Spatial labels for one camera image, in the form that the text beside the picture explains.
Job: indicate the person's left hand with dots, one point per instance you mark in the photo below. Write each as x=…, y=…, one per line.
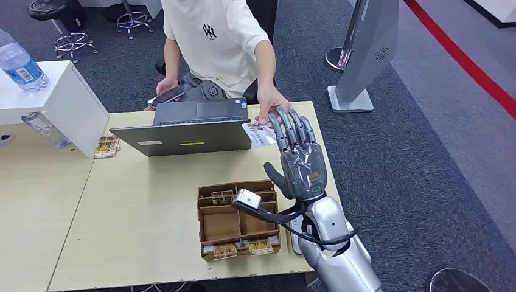
x=268, y=100

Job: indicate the person's right hand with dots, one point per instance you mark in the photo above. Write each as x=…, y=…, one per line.
x=166, y=85

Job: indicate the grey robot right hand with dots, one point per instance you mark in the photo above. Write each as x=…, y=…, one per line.
x=302, y=169

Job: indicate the black smartphone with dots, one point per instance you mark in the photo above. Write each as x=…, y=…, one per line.
x=171, y=96

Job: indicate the white ID card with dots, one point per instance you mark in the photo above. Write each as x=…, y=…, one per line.
x=260, y=137

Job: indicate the gold printed room key card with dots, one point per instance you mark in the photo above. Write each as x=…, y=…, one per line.
x=261, y=246
x=222, y=197
x=225, y=251

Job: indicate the person's left forearm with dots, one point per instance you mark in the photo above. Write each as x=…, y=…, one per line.
x=266, y=64

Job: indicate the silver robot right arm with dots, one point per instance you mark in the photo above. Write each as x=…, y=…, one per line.
x=342, y=266

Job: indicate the person's right forearm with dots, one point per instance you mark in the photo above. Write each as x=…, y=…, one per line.
x=171, y=58

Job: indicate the person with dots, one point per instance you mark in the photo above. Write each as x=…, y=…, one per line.
x=217, y=56

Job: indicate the white card reader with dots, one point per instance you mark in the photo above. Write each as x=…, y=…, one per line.
x=295, y=241

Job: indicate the gold key card pile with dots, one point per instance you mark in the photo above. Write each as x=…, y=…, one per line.
x=106, y=146

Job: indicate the brown wooden card organizer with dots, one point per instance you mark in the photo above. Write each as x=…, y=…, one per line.
x=219, y=225

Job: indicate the grey Lenovo laptop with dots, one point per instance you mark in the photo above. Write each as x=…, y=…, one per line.
x=181, y=139

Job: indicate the chrome base stool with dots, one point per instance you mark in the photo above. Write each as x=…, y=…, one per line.
x=130, y=15

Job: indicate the white desk shelf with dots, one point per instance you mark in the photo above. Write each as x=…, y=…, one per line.
x=72, y=104

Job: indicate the grey kiosk stand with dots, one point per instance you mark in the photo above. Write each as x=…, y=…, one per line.
x=367, y=48

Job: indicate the clear plastic water bottle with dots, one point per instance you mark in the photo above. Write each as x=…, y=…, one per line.
x=44, y=130
x=20, y=66

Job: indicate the black seat chrome stool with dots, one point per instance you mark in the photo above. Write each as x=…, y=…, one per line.
x=48, y=9

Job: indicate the black round base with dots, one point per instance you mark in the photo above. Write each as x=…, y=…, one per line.
x=455, y=282

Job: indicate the white counter with dark plinth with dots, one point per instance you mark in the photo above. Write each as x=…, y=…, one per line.
x=500, y=8

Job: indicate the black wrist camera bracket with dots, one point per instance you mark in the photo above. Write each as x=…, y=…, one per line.
x=278, y=217

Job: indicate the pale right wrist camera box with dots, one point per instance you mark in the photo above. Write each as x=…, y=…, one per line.
x=247, y=198

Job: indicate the chrome stanchion post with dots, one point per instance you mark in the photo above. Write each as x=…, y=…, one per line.
x=334, y=57

